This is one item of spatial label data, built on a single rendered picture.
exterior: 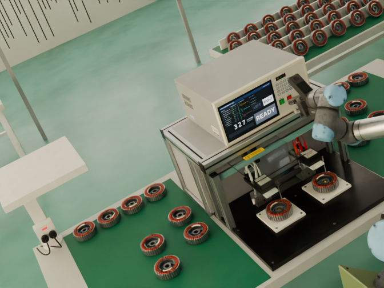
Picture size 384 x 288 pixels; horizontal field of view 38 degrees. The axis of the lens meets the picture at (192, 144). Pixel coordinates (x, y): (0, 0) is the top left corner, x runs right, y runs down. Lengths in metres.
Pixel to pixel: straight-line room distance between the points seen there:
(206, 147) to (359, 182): 0.67
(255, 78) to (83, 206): 2.46
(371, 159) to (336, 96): 0.74
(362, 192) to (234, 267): 0.62
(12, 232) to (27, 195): 2.24
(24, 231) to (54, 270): 1.86
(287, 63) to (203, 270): 0.90
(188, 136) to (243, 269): 0.62
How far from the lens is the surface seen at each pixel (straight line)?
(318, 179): 2.48
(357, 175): 2.53
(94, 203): 4.40
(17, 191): 2.41
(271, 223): 2.36
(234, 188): 2.53
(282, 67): 2.31
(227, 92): 2.23
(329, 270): 3.21
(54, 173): 2.41
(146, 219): 2.68
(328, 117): 1.97
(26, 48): 8.39
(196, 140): 2.39
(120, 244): 2.61
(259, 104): 2.28
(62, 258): 2.72
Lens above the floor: 2.29
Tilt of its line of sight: 30 degrees down
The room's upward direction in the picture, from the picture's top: 20 degrees counter-clockwise
